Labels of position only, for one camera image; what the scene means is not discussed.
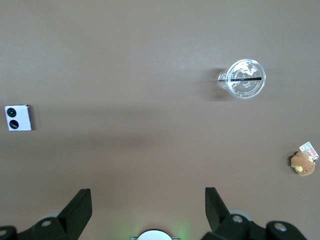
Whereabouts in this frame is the brown bear plush keychain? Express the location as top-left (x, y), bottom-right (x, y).
top-left (289, 151), bottom-right (317, 178)

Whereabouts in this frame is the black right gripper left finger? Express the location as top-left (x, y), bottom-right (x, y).
top-left (0, 188), bottom-right (93, 240)

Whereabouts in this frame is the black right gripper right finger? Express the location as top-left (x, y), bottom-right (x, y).
top-left (201, 186), bottom-right (311, 240)

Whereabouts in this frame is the lavender flip phone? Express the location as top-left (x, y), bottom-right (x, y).
top-left (4, 104), bottom-right (37, 132)

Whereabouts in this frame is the paper tag of bear plush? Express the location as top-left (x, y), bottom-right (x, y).
top-left (298, 141), bottom-right (320, 162)

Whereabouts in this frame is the clear plastic lidded cup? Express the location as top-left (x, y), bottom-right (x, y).
top-left (217, 58), bottom-right (267, 101)

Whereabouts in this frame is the black drinking straw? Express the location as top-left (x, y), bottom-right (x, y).
top-left (218, 76), bottom-right (262, 83)

